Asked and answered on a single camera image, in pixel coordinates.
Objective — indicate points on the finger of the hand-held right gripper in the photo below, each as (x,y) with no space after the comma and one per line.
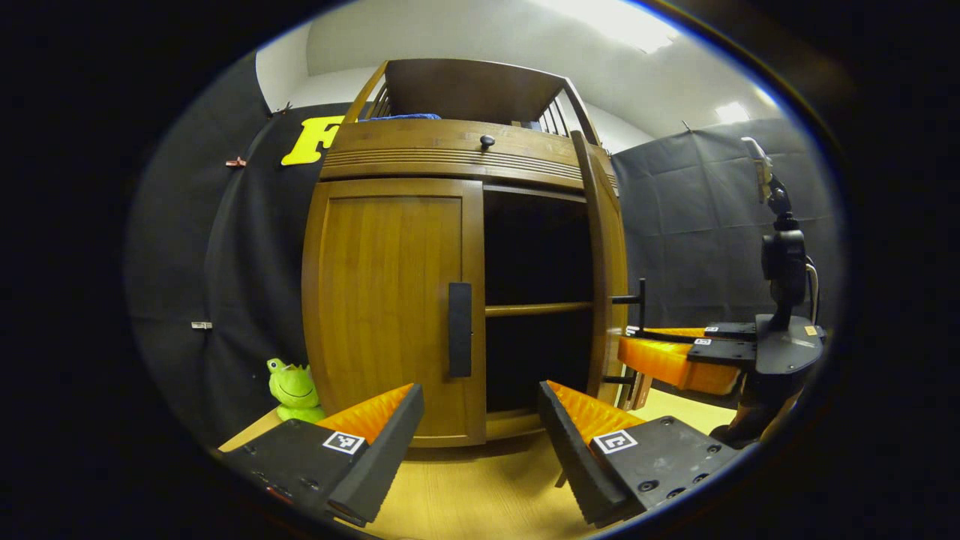
(727,330)
(667,364)

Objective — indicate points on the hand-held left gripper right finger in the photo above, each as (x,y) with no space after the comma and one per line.
(574,457)

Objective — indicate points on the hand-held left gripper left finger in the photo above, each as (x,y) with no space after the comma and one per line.
(382,457)

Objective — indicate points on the wooden shoe cabinet door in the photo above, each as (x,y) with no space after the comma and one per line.
(382,300)
(604,247)

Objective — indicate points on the wooden double-door shoe cabinet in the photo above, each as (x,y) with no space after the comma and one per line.
(420,150)

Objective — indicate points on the wooden cabinet shelf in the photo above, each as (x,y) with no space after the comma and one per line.
(536,308)

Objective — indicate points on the green frog toy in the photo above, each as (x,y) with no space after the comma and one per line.
(294,390)

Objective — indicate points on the small ceiling light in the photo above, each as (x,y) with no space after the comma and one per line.
(733,112)

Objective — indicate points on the black backdrop cloth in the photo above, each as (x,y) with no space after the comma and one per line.
(225,247)

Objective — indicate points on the large ceiling light panel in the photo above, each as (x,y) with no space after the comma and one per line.
(615,19)

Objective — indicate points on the blue cloth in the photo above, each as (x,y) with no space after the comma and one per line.
(401,117)

